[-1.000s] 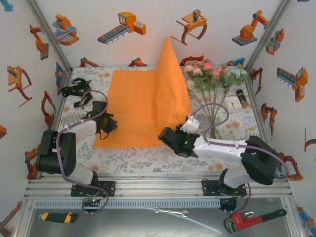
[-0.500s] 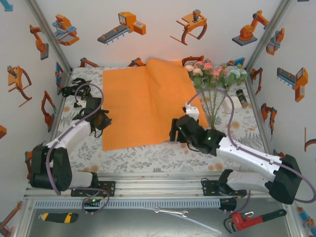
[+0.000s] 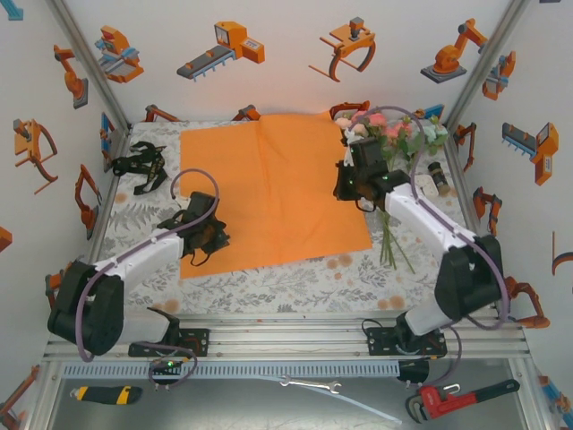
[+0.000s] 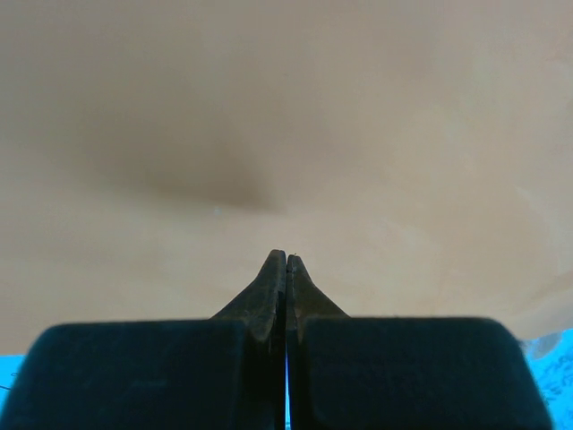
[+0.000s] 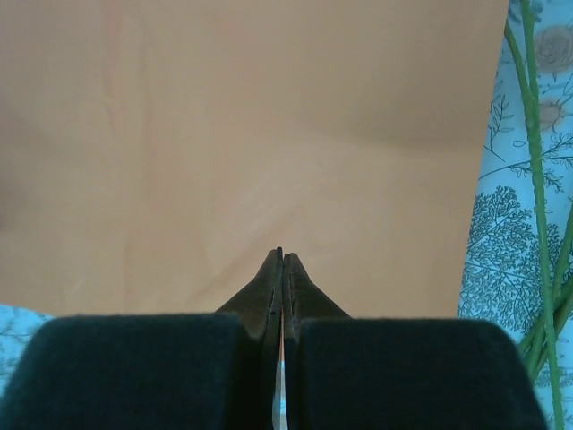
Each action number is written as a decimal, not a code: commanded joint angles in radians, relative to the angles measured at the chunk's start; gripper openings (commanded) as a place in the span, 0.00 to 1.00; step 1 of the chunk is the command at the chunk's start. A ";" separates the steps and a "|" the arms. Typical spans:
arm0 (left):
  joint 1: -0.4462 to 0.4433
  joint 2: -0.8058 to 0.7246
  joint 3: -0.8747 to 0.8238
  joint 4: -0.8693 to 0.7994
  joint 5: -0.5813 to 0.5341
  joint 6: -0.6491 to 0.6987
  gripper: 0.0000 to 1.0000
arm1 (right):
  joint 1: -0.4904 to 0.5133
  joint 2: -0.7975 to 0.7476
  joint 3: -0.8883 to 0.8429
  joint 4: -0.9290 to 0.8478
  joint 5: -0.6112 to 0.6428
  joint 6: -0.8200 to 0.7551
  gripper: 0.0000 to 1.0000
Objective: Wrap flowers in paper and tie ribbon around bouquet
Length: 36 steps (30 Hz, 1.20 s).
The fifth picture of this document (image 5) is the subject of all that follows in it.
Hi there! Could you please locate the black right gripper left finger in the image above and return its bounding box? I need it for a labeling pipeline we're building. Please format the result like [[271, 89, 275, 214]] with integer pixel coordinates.
[[0, 245, 285, 430]]

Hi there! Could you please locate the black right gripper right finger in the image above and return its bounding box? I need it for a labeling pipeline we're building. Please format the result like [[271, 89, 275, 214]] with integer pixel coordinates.
[[282, 253, 559, 430]]

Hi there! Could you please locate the orange wrapping paper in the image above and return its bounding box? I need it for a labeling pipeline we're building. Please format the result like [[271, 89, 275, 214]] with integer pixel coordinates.
[[0, 0, 512, 323]]

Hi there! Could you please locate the artificial flower bouquet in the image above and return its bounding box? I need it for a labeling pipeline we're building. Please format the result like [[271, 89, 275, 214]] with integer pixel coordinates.
[[503, 0, 573, 430]]

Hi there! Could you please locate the floral print tablecloth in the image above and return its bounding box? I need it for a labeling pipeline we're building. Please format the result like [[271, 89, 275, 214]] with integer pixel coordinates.
[[0, 0, 573, 430]]

